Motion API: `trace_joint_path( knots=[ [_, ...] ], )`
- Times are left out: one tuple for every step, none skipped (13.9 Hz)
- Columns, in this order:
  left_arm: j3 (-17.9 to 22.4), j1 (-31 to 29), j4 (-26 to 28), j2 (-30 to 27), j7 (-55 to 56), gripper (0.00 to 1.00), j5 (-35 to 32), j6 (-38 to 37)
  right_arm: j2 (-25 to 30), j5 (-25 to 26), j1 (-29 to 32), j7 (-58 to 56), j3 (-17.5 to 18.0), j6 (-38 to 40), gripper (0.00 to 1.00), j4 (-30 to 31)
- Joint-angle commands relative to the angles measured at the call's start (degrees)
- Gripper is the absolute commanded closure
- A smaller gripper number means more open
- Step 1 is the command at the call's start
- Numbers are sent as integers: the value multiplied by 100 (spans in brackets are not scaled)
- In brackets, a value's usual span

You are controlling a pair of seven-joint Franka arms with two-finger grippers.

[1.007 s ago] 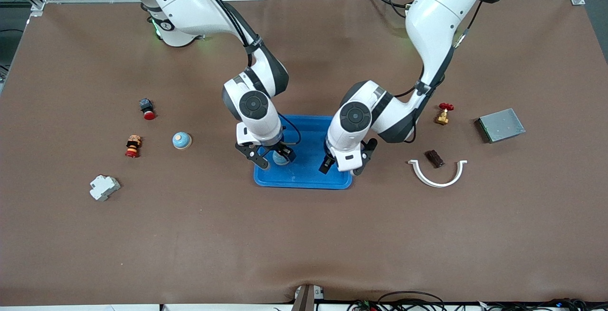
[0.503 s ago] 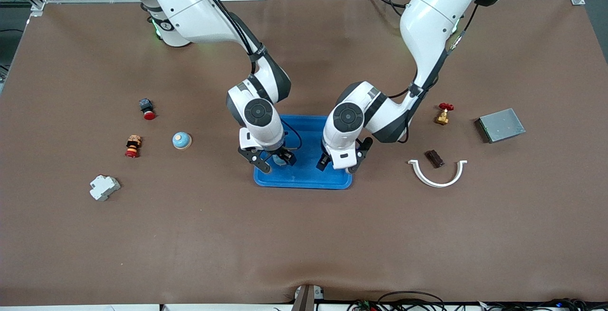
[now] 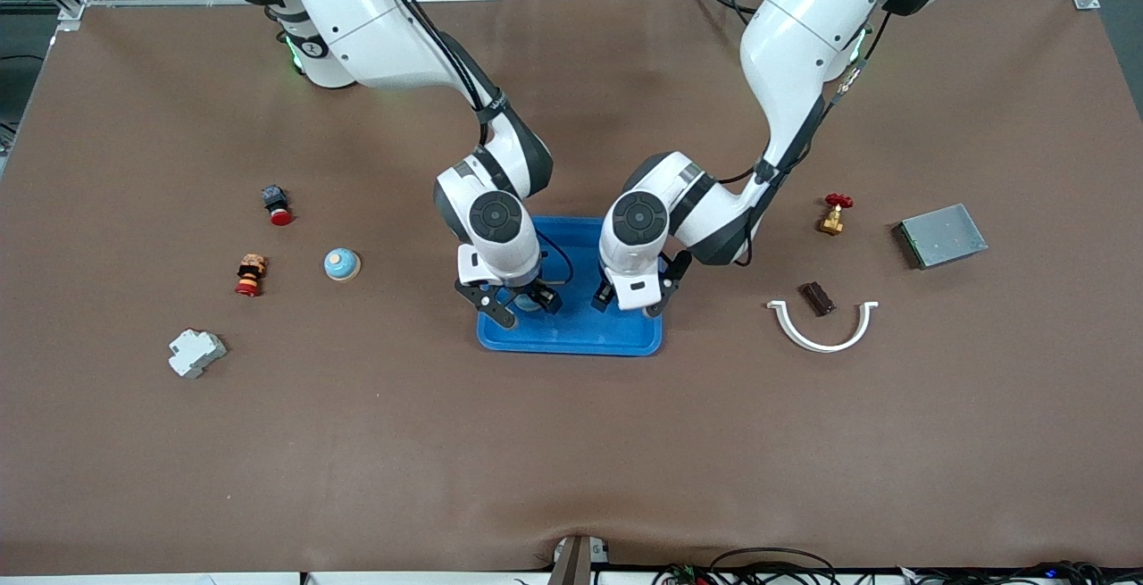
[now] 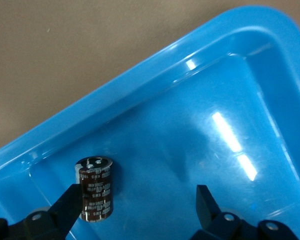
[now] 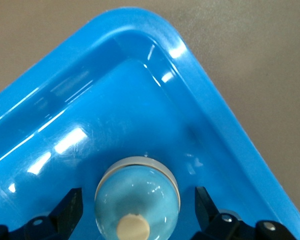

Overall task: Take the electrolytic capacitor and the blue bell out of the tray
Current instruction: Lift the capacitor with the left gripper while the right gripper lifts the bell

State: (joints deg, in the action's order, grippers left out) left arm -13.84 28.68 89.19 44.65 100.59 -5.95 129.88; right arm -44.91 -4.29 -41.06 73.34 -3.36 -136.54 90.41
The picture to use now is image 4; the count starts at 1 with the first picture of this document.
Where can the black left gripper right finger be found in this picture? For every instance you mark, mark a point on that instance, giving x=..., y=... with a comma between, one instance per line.
x=205, y=207

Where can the dark brown cylindrical capacitor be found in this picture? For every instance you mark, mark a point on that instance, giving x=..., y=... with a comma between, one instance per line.
x=97, y=190

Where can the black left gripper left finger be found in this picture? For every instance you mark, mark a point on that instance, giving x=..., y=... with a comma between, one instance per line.
x=67, y=207

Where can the blue plastic tray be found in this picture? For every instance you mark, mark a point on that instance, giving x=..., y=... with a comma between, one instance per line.
x=190, y=150

